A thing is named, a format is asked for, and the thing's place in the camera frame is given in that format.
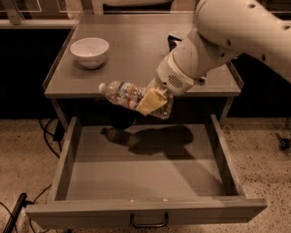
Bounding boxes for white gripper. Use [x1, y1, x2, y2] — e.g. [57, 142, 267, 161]
[136, 51, 200, 116]

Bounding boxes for clear plastic water bottle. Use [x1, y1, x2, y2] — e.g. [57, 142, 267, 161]
[98, 81, 174, 119]

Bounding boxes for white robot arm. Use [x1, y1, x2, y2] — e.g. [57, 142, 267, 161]
[137, 0, 291, 116]

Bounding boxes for grey cabinet with counter top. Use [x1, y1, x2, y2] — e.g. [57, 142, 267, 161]
[45, 14, 243, 127]

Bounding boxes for open grey top drawer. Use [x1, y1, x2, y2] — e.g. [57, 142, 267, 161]
[26, 116, 267, 229]

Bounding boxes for blue chip bag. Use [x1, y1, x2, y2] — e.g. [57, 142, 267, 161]
[167, 31, 208, 84]

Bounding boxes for white ceramic bowl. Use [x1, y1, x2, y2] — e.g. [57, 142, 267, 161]
[70, 38, 110, 69]

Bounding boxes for black chair back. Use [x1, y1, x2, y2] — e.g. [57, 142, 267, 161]
[103, 0, 175, 15]

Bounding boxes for black wheeled stand base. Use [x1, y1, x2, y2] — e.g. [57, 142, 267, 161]
[275, 118, 291, 151]

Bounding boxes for black power strip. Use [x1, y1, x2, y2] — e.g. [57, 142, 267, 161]
[3, 193, 27, 233]

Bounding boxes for black floor cables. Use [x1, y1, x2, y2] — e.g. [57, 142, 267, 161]
[38, 117, 63, 159]

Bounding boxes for black drawer handle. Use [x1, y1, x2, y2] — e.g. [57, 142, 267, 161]
[130, 213, 169, 228]

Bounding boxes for white horizontal rail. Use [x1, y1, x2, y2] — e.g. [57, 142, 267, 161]
[0, 19, 79, 29]

